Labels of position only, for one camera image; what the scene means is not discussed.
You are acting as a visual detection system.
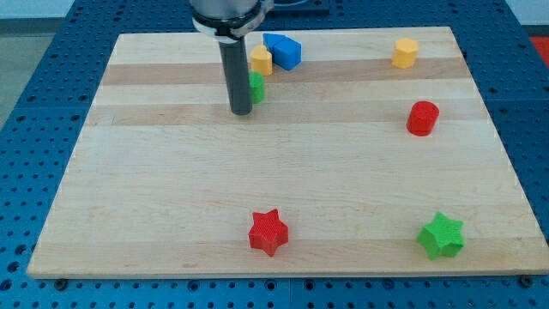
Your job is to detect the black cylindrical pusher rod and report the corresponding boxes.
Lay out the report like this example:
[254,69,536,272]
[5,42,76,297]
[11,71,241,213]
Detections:
[219,38,253,116]

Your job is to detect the red star block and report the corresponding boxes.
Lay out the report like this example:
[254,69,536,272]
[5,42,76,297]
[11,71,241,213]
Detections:
[248,209,289,257]

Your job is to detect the green star block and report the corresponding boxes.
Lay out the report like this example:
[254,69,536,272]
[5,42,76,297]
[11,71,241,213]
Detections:
[416,212,466,260]

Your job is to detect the yellow heart block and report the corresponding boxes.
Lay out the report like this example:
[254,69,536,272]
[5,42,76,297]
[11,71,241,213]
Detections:
[250,45,273,76]

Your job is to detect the blue triangle block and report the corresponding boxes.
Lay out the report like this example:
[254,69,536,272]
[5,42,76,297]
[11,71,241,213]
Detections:
[262,33,286,52]

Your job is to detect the green cylinder block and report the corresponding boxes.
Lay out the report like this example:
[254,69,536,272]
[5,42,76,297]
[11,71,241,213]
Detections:
[249,71,265,104]

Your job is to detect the blue cube block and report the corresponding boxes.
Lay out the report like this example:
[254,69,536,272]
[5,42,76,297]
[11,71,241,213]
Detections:
[273,38,302,70]

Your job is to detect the yellow hexagon block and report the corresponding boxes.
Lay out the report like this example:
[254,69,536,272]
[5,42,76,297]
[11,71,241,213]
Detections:
[391,38,419,69]

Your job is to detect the wooden board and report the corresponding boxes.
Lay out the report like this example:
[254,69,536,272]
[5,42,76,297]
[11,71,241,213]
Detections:
[27,27,548,279]

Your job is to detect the red cylinder block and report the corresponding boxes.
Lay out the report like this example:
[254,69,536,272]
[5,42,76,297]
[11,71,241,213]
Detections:
[407,100,440,136]

